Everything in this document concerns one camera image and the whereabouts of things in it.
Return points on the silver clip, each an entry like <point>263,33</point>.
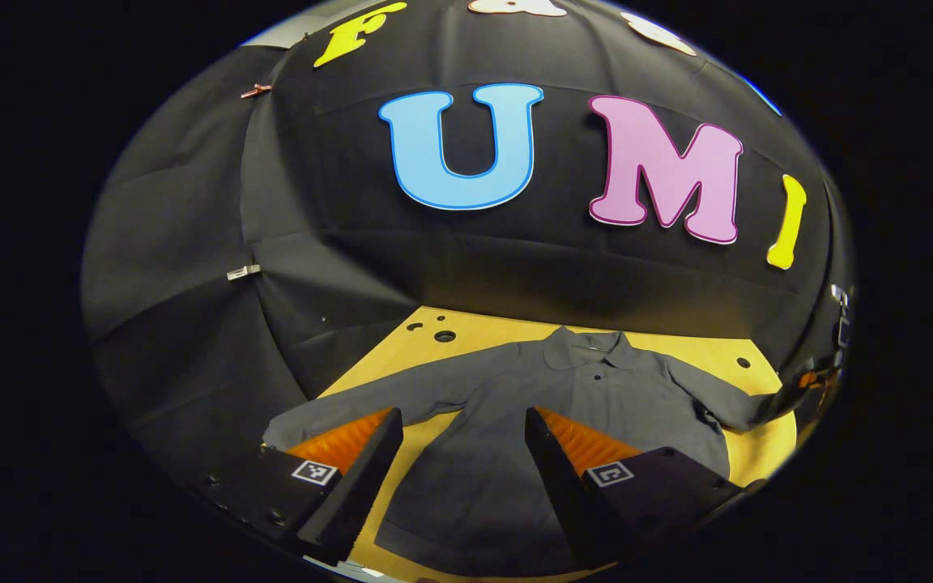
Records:
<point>244,272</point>

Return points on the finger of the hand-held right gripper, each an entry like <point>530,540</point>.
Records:
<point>815,378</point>

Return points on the black backdrop cloth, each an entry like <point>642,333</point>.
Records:
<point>313,202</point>

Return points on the grey long-sleeved shirt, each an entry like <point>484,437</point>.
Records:
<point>596,397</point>

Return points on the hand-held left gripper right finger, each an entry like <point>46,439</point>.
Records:
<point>551,478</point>

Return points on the copper clip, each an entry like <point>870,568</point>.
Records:
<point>256,90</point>

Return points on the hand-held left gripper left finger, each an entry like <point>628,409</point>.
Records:
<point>365,474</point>

